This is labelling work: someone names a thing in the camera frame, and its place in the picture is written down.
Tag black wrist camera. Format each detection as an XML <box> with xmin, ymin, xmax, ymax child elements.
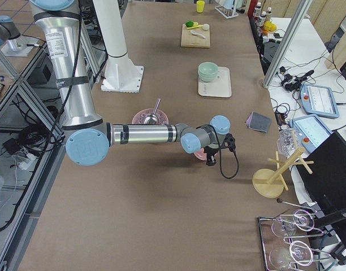
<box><xmin>222</xmin><ymin>133</ymin><xmax>236</xmax><ymax>152</ymax></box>

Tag yellow container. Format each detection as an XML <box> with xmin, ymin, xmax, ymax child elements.
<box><xmin>263</xmin><ymin>21</ymin><xmax>277</xmax><ymax>32</ymax></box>

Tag pink ice bowl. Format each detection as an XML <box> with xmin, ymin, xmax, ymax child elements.
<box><xmin>132</xmin><ymin>108</ymin><xmax>169</xmax><ymax>125</ymax></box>

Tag cream rabbit tray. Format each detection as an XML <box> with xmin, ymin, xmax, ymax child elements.
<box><xmin>198</xmin><ymin>67</ymin><xmax>232</xmax><ymax>98</ymax></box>

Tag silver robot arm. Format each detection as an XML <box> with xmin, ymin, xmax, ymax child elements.
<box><xmin>30</xmin><ymin>1</ymin><xmax>233</xmax><ymax>166</ymax></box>

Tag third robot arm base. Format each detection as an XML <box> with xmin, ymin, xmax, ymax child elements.
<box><xmin>0</xmin><ymin>15</ymin><xmax>32</xmax><ymax>57</ymax></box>

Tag clear plastic bag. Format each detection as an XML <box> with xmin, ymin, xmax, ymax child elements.
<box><xmin>277</xmin><ymin>128</ymin><xmax>298</xmax><ymax>156</ymax></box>

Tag blue teach pendant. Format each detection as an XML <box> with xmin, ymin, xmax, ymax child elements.
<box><xmin>300</xmin><ymin>84</ymin><xmax>340</xmax><ymax>119</ymax></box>
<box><xmin>289</xmin><ymin>114</ymin><xmax>332</xmax><ymax>153</ymax></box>

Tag green lime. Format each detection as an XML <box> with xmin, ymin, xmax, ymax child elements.
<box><xmin>185</xmin><ymin>21</ymin><xmax>194</xmax><ymax>28</ymax></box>

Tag white dish rack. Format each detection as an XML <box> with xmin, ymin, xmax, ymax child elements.
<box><xmin>215</xmin><ymin>0</ymin><xmax>245</xmax><ymax>19</ymax></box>

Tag black monitor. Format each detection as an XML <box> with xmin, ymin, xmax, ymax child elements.
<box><xmin>297</xmin><ymin>132</ymin><xmax>346</xmax><ymax>246</ymax></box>

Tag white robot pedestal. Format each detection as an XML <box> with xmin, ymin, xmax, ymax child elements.
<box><xmin>93</xmin><ymin>0</ymin><xmax>144</xmax><ymax>93</ymax></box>

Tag wooden mug tree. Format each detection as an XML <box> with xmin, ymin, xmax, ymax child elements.
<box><xmin>252</xmin><ymin>130</ymin><xmax>314</xmax><ymax>198</ymax></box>

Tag upper blue teach pendant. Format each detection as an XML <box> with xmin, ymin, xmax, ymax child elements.
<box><xmin>300</xmin><ymin>84</ymin><xmax>340</xmax><ymax>119</ymax></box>

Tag metal ice scoop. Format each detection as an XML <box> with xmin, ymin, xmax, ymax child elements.
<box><xmin>143</xmin><ymin>98</ymin><xmax>161</xmax><ymax>124</ymax></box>

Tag aluminium frame post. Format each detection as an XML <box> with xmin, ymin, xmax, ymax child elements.
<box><xmin>262</xmin><ymin>0</ymin><xmax>313</xmax><ymax>89</ymax></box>

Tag yellow cup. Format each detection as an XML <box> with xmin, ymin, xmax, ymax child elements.
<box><xmin>196</xmin><ymin>0</ymin><xmax>205</xmax><ymax>13</ymax></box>

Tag lower blue teach pendant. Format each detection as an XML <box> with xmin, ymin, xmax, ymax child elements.
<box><xmin>289</xmin><ymin>114</ymin><xmax>332</xmax><ymax>153</ymax></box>

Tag wooden cutting board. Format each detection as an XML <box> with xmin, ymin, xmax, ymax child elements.
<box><xmin>180</xmin><ymin>24</ymin><xmax>210</xmax><ymax>49</ymax></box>

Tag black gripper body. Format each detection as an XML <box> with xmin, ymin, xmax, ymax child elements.
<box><xmin>204</xmin><ymin>146</ymin><xmax>220</xmax><ymax>167</ymax></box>

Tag green stacked bowls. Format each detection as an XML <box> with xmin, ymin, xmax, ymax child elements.
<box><xmin>198</xmin><ymin>62</ymin><xmax>219</xmax><ymax>82</ymax></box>

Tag wire glass rack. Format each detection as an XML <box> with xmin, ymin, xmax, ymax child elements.
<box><xmin>258</xmin><ymin>198</ymin><xmax>339</xmax><ymax>270</ymax></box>

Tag white ceramic spoon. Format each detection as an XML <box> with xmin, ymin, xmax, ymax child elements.
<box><xmin>190</xmin><ymin>29</ymin><xmax>206</xmax><ymax>39</ymax></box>

